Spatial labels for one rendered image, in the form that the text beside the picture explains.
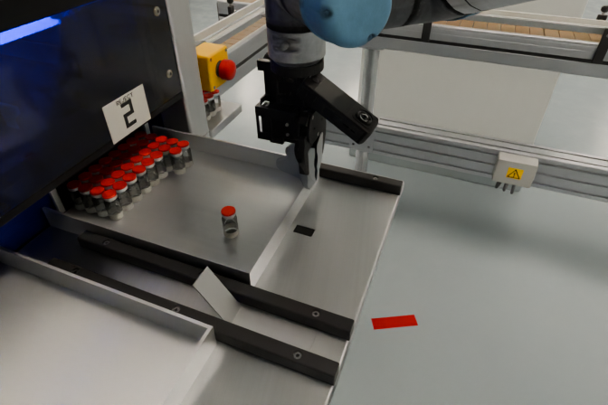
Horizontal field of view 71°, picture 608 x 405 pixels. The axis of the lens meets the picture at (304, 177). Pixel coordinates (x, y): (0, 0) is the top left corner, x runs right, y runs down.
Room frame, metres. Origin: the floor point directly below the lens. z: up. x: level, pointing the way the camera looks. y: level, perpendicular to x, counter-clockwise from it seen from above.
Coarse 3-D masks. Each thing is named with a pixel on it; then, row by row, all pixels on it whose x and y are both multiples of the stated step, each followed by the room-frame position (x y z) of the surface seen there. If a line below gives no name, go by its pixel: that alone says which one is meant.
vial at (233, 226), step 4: (224, 216) 0.44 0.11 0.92; (232, 216) 0.44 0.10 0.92; (236, 216) 0.45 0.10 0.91; (224, 220) 0.44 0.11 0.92; (228, 220) 0.44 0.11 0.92; (232, 220) 0.44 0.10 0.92; (236, 220) 0.45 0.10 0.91; (224, 224) 0.44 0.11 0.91; (228, 224) 0.44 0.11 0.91; (232, 224) 0.44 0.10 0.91; (236, 224) 0.45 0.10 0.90; (224, 228) 0.44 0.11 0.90; (228, 228) 0.44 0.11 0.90; (232, 228) 0.44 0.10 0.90; (236, 228) 0.44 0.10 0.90; (224, 232) 0.44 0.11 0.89; (228, 232) 0.44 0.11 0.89; (232, 232) 0.44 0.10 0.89; (236, 232) 0.44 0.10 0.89; (228, 236) 0.44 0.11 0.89; (232, 236) 0.44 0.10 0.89
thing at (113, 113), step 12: (132, 96) 0.58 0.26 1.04; (144, 96) 0.60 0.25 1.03; (108, 108) 0.53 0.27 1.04; (120, 108) 0.55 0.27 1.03; (144, 108) 0.59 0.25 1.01; (108, 120) 0.53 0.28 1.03; (120, 120) 0.55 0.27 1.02; (132, 120) 0.57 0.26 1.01; (144, 120) 0.59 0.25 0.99; (120, 132) 0.54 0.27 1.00
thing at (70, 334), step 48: (0, 288) 0.35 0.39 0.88; (48, 288) 0.35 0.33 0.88; (96, 288) 0.33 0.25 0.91; (0, 336) 0.28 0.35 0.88; (48, 336) 0.28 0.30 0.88; (96, 336) 0.28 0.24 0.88; (144, 336) 0.28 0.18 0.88; (192, 336) 0.28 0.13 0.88; (0, 384) 0.23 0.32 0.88; (48, 384) 0.23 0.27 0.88; (96, 384) 0.23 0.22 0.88; (144, 384) 0.23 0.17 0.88
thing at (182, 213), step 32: (160, 128) 0.70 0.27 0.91; (224, 160) 0.64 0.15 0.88; (256, 160) 0.63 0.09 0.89; (160, 192) 0.55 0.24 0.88; (192, 192) 0.55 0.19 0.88; (224, 192) 0.55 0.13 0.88; (256, 192) 0.55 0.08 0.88; (288, 192) 0.55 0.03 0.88; (64, 224) 0.46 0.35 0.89; (96, 224) 0.43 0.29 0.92; (128, 224) 0.47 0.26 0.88; (160, 224) 0.47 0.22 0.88; (192, 224) 0.47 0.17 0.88; (256, 224) 0.47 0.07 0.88; (288, 224) 0.46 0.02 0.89; (192, 256) 0.38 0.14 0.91; (224, 256) 0.41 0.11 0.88; (256, 256) 0.41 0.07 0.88
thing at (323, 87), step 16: (304, 80) 0.52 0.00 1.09; (320, 80) 0.53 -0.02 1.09; (304, 96) 0.51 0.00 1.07; (320, 96) 0.50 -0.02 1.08; (336, 96) 0.52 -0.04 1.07; (320, 112) 0.50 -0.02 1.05; (336, 112) 0.49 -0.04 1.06; (352, 112) 0.50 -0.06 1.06; (368, 112) 0.51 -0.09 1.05; (352, 128) 0.48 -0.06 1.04; (368, 128) 0.48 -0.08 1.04
